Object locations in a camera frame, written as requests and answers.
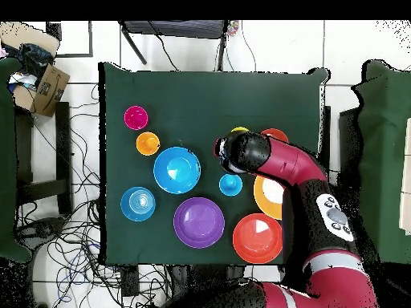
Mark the yellow cup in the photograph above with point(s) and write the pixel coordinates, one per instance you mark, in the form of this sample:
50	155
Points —
239	129

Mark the small red bowl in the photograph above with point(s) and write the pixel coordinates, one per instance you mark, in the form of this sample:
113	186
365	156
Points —
279	134

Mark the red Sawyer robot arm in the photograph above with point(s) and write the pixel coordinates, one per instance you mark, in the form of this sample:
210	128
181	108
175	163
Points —
289	163

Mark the black computer tower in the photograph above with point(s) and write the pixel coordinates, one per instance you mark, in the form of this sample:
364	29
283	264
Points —
348	144

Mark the blue cup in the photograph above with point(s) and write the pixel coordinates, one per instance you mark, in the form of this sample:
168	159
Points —
230	185

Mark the large blue bowl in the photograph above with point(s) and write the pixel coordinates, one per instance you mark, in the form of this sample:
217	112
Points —
177	170

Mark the dark green tablecloth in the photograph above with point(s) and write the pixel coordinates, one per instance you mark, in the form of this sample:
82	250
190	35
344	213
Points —
199	102

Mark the large orange bowl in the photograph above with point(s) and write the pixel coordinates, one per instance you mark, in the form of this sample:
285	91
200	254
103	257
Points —
261	199

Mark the orange cup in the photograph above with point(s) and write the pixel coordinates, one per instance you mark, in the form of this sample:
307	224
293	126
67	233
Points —
147	143

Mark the purple bowl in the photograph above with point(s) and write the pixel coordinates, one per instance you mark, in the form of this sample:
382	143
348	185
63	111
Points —
199	223

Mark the pink cup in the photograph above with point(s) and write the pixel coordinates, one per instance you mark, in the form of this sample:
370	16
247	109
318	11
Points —
136	117

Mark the small blue bowl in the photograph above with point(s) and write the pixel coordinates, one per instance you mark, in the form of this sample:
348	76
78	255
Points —
138	204

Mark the large red bowl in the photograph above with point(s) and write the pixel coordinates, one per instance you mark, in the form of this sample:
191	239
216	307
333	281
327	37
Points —
257	239

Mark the multicoloured small toy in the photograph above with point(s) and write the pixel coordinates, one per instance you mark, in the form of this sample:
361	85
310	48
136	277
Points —
233	27

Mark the black folding chair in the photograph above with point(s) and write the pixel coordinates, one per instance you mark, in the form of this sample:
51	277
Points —
175	29

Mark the black bench stand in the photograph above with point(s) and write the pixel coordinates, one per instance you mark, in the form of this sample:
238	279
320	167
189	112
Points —
62	157

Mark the black power adapter box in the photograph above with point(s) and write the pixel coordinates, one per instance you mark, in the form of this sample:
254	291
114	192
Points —
130	284

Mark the green cloth covered table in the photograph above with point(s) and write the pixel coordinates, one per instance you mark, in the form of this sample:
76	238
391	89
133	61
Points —
6	160
382	160

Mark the cardboard box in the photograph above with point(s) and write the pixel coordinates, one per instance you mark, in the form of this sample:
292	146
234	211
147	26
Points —
48	91

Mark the grey black floor base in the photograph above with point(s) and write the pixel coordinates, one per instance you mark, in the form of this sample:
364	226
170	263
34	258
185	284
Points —
38	229

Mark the black plastic bag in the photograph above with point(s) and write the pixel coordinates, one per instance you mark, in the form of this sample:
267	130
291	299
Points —
32	59

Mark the black metal frame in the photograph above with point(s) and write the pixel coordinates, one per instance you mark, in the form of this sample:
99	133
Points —
54	30

